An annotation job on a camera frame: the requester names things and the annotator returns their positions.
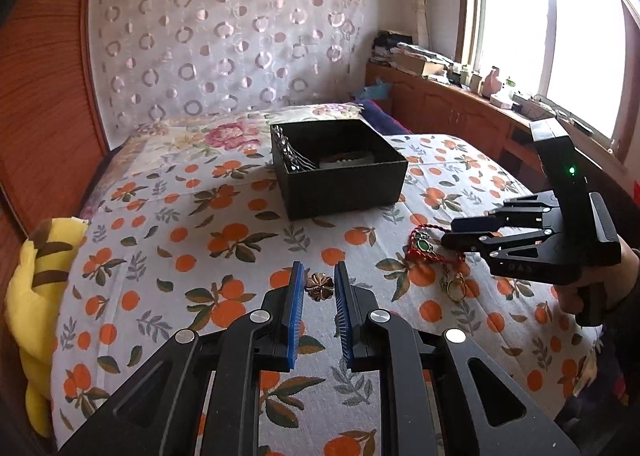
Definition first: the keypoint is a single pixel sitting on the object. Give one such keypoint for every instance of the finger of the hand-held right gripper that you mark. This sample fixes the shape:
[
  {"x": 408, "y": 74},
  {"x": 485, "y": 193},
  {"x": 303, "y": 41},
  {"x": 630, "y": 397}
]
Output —
[
  {"x": 480, "y": 225},
  {"x": 465, "y": 242}
]

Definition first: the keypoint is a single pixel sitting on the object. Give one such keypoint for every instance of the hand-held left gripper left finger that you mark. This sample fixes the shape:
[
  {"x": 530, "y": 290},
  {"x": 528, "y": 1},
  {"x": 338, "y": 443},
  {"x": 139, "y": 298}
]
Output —
[{"x": 295, "y": 321}]

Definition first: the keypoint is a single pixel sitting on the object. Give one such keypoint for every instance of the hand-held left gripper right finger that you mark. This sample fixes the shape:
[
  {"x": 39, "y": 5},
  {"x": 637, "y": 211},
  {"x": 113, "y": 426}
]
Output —
[{"x": 344, "y": 321}]

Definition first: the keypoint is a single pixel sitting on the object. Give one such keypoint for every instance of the bronze flower brooch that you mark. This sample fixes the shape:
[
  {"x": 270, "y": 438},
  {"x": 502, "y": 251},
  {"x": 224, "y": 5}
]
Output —
[{"x": 319, "y": 283}]

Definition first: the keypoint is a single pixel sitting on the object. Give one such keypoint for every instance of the black square box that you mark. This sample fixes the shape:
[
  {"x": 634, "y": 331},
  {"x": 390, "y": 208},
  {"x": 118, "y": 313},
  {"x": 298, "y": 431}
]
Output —
[{"x": 340, "y": 196}]

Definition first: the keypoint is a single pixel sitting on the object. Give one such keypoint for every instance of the pale green jade bangle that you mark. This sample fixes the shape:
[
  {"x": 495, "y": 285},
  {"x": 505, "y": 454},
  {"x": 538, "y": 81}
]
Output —
[{"x": 330, "y": 163}]

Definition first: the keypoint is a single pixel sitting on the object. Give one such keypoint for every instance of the person's right forearm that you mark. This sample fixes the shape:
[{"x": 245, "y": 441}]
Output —
[{"x": 620, "y": 336}]

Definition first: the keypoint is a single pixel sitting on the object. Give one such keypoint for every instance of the person's right hand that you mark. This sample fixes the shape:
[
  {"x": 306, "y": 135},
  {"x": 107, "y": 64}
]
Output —
[{"x": 627, "y": 266}]

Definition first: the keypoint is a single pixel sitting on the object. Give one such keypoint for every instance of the long wooden cabinet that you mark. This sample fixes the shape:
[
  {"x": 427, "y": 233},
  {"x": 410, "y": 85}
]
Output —
[{"x": 450, "y": 105}]

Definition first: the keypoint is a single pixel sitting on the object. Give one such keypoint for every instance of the white tissue box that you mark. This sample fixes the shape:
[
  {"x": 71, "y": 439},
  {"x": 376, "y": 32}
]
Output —
[{"x": 501, "y": 100}]

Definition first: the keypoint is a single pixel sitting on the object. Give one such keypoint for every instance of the white jar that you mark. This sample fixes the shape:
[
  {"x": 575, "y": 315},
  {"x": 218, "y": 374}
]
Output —
[{"x": 476, "y": 81}]

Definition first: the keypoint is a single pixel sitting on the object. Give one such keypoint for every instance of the green-capped bottle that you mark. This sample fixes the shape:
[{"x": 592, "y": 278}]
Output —
[{"x": 510, "y": 84}]

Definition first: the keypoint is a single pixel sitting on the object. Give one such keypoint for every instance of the pink figurine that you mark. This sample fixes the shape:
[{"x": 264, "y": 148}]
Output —
[{"x": 492, "y": 81}]

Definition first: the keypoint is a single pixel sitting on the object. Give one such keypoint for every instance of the navy blue blanket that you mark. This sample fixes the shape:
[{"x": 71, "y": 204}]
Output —
[{"x": 380, "y": 118}]

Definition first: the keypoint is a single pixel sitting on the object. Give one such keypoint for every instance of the open cardboard box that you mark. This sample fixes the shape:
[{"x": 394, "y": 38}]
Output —
[{"x": 420, "y": 66}]

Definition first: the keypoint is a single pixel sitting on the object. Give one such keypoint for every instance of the teal cloth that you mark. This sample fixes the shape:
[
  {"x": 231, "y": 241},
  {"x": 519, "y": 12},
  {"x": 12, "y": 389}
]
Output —
[{"x": 372, "y": 90}]

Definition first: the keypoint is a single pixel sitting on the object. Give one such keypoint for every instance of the wood-framed window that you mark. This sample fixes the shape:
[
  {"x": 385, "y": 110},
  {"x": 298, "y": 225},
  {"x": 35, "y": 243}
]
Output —
[{"x": 525, "y": 35}]

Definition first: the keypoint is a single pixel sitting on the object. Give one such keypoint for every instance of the floral quilt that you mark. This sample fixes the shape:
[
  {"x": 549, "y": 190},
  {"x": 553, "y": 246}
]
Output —
[{"x": 225, "y": 135}]

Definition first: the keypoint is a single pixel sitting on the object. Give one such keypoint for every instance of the pile of folded clothes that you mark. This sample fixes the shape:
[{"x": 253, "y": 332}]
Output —
[{"x": 390, "y": 48}]

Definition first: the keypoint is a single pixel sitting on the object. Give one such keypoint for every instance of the yellow plush toy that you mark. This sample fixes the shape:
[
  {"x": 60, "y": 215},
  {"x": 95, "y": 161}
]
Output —
[{"x": 35, "y": 296}]

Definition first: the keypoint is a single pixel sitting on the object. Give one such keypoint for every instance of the brown wooden wardrobe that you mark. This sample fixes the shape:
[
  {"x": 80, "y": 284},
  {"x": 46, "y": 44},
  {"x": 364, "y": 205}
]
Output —
[{"x": 45, "y": 110}]

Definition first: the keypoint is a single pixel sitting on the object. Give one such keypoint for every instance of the sheer circle-patterned wall curtain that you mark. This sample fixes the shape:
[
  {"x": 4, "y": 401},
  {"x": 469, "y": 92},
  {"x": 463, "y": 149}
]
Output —
[{"x": 225, "y": 35}]

